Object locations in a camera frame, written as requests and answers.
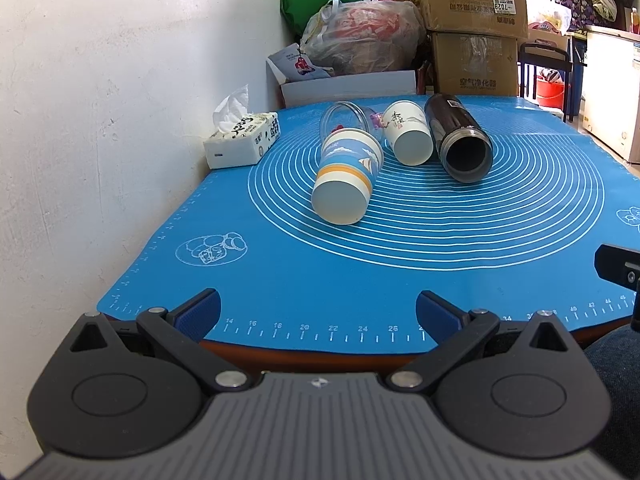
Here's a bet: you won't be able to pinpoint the clear glass jar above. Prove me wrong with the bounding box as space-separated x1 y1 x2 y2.
319 101 384 144

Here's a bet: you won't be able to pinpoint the black thermos bottle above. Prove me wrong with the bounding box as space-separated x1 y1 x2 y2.
424 93 494 184

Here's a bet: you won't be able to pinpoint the red bucket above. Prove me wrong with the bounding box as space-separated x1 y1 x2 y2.
536 75 570 110

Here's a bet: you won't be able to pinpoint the white flat box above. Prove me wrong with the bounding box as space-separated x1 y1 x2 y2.
280 70 420 108

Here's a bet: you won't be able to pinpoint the clear plastic bag red contents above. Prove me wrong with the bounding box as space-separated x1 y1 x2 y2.
300 0 426 75

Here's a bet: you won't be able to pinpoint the white paper cup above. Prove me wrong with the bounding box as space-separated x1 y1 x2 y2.
382 100 434 166

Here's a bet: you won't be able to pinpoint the blue silicone baking mat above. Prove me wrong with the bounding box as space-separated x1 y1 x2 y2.
98 98 639 354

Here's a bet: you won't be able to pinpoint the blue sailboat paper cup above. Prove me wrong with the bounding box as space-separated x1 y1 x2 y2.
311 128 384 226

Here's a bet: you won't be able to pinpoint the lower cardboard box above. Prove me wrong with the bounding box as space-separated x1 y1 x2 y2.
432 32 518 96

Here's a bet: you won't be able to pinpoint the white printed carton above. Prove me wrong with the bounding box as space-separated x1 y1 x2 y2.
267 44 334 84

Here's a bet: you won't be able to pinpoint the black stool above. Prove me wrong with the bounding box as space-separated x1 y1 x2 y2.
518 41 574 122

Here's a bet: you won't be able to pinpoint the white tissue pack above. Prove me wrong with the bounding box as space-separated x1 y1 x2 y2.
203 84 280 170

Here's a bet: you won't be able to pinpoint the white chest freezer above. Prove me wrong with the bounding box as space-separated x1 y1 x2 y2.
582 26 639 165

